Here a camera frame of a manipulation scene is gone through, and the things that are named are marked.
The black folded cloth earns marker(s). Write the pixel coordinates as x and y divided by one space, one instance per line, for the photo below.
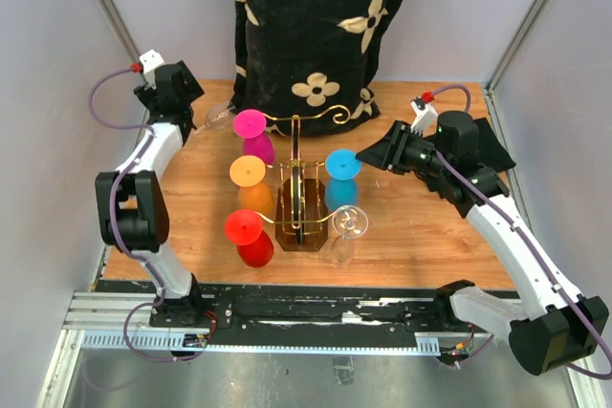
491 151

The magenta wine glass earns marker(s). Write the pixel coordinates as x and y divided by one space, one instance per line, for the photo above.
250 125

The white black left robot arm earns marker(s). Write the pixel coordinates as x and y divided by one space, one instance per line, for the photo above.
132 214

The clear wine glass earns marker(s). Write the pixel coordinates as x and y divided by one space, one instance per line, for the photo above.
349 222
218 117

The gold wire wine glass rack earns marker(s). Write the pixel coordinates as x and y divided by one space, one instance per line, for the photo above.
301 222

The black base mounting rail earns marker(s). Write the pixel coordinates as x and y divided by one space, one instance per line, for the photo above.
308 318

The aluminium frame post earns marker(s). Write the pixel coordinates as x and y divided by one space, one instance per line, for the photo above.
524 29
115 19

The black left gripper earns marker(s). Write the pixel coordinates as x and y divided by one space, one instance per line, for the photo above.
149 96

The blue wine glass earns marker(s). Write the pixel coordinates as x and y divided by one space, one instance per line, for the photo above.
342 189

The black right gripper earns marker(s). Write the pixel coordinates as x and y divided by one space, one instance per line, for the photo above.
388 152

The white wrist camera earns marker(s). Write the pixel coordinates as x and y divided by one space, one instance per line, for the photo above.
147 64
425 113

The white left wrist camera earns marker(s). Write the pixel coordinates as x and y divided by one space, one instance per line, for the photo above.
147 64

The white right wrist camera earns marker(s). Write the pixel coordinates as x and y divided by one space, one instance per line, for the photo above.
425 113

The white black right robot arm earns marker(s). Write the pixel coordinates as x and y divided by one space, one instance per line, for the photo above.
555 324

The red wine glass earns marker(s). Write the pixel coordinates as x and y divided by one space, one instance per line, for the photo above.
244 228

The left aluminium frame post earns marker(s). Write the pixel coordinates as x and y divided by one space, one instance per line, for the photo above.
115 19

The right aluminium frame post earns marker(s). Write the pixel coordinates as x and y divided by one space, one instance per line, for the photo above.
524 29

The clear wine glass front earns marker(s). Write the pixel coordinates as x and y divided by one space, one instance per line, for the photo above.
349 222

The orange wine glass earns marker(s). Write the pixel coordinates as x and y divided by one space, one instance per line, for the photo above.
248 173

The black floral patterned pillow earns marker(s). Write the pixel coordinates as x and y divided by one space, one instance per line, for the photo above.
311 58

